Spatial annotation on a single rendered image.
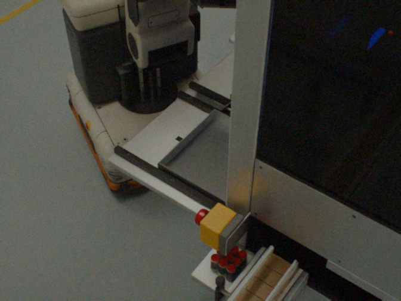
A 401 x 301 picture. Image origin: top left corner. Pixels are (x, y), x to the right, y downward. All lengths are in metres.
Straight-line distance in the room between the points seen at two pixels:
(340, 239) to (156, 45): 1.21
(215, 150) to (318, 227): 0.51
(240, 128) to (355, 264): 0.36
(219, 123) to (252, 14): 0.76
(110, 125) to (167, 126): 0.91
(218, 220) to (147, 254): 1.21
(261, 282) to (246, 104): 0.43
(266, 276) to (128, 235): 1.28
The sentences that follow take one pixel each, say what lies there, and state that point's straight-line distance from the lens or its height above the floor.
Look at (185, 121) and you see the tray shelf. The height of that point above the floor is 0.88.
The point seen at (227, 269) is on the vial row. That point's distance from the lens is 1.34.
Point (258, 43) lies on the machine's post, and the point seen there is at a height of 1.48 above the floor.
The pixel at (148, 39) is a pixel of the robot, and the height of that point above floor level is 0.80.
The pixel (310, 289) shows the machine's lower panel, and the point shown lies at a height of 0.87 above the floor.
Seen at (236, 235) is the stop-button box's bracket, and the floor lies 1.00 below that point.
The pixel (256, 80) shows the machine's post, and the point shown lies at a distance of 1.03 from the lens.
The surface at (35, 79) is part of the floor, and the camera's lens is 3.33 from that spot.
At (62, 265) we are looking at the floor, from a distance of 2.49.
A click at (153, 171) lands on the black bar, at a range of 1.55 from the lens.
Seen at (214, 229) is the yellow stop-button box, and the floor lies 1.03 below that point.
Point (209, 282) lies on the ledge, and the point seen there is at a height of 0.88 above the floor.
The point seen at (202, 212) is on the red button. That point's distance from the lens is 1.31.
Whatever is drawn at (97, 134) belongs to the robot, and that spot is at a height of 0.27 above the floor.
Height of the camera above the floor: 2.07
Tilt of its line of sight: 47 degrees down
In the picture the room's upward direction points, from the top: straight up
